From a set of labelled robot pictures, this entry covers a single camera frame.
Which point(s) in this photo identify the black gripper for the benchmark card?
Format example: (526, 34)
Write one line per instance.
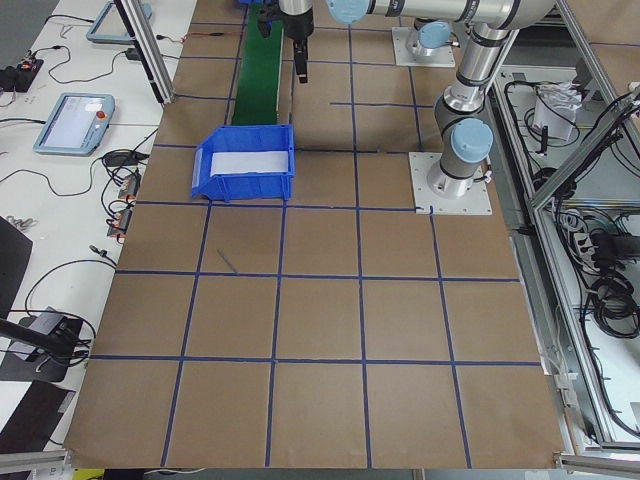
(297, 27)

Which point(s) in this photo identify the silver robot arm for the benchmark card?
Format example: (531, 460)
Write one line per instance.
(467, 139)
(426, 36)

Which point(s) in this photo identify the green conveyor belt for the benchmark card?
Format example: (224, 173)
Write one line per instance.
(257, 92)

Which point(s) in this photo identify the left blue plastic bin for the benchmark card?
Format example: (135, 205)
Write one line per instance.
(253, 138)

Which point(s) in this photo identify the white foam bin liner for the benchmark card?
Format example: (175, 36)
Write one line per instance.
(224, 163)

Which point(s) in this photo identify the far teach pendant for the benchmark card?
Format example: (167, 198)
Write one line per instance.
(108, 27)

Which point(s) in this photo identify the teach pendant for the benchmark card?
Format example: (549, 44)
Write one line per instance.
(76, 124)
(108, 27)

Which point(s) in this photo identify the near teach pendant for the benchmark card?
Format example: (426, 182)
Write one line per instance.
(76, 124)

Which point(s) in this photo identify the white crumpled bag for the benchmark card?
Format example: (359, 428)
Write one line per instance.
(556, 109)

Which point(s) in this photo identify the black monitor stand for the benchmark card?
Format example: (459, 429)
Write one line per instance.
(41, 348)

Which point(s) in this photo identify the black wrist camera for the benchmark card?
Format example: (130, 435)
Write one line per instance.
(266, 15)

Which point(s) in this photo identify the aluminium frame post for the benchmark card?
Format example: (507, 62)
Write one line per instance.
(138, 27)

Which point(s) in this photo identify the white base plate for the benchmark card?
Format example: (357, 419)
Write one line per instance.
(443, 58)

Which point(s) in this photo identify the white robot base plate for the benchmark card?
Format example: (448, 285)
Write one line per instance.
(437, 194)

